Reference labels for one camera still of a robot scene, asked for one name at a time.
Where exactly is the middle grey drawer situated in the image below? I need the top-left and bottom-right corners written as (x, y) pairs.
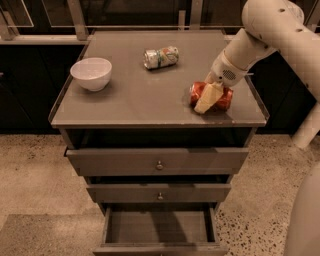
top-left (87, 183), bottom-right (231, 203)

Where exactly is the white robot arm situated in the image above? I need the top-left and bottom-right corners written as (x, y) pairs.
top-left (194, 0), bottom-right (320, 256)

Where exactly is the grey drawer cabinet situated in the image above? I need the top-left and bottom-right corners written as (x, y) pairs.
top-left (48, 29), bottom-right (270, 256)

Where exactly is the green white soda can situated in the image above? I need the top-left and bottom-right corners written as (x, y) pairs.
top-left (143, 46), bottom-right (179, 70)

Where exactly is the grey drawer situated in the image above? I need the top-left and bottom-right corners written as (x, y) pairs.
top-left (87, 183), bottom-right (231, 203)
top-left (66, 148), bottom-right (248, 176)
top-left (93, 204), bottom-right (227, 256)

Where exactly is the red coke can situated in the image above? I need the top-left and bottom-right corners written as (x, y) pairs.
top-left (190, 82), bottom-right (233, 114)

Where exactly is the metal window railing frame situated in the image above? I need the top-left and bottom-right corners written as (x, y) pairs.
top-left (0, 0), bottom-right (247, 45)

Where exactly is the top grey drawer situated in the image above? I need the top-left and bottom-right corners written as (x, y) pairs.
top-left (66, 148), bottom-right (248, 176)

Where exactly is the white ceramic bowl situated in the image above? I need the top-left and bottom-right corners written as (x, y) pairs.
top-left (70, 57), bottom-right (112, 91)

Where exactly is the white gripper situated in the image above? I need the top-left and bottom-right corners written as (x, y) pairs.
top-left (193, 50), bottom-right (248, 114)

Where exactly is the bottom grey drawer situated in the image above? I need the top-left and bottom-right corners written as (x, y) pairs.
top-left (93, 204), bottom-right (227, 256)

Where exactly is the white cylindrical post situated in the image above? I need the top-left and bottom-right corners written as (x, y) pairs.
top-left (292, 103), bottom-right (320, 149)

